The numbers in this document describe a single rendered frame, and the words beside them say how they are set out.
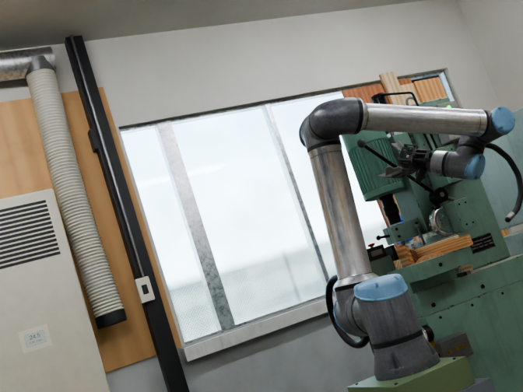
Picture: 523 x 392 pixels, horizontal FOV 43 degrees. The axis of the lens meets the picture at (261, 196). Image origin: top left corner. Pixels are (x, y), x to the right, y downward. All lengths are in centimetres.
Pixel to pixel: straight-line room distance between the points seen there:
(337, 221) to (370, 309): 33
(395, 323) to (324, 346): 212
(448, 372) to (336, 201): 62
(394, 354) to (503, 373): 81
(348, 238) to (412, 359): 43
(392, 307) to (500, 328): 83
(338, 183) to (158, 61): 223
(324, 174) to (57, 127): 188
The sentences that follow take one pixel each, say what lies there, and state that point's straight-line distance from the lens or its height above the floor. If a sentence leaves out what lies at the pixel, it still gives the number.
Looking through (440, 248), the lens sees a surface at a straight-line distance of 255.
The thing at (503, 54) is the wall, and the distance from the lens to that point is 527.
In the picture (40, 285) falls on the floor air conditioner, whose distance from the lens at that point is 331.
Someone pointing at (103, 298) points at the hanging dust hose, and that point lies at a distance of 345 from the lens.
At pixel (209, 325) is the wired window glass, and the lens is 384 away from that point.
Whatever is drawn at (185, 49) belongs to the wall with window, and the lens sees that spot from 423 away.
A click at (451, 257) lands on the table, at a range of 248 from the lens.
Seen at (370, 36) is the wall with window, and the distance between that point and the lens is 489.
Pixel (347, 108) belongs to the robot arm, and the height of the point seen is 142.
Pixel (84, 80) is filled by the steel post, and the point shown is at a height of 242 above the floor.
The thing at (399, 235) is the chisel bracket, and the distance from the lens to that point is 270.
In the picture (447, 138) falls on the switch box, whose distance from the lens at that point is 281.
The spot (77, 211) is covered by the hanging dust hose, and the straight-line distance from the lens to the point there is 352.
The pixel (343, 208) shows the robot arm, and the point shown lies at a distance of 211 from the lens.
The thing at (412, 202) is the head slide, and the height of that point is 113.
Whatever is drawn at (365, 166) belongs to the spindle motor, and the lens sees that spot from 270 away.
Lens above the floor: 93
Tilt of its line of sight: 9 degrees up
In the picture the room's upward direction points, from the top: 18 degrees counter-clockwise
